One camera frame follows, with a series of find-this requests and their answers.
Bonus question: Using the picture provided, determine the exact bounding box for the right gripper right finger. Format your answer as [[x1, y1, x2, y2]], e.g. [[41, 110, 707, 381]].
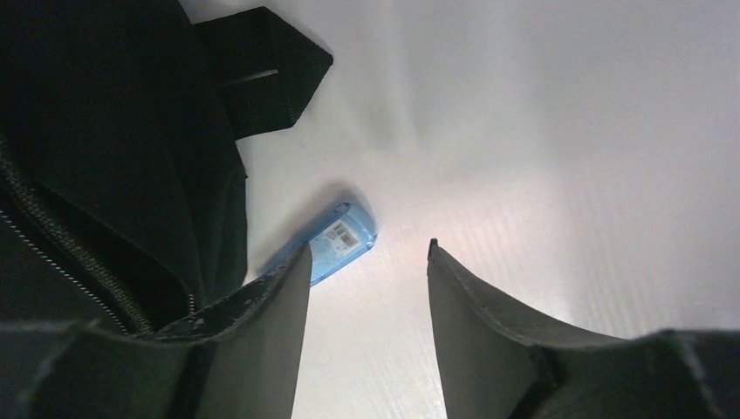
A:
[[427, 240, 739, 418]]

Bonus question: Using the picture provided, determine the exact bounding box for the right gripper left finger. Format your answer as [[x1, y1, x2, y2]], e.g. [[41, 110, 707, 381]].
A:
[[1, 245, 312, 418]]

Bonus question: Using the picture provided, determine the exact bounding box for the black backpack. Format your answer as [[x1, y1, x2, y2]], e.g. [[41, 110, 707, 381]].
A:
[[1, 1, 333, 333]]

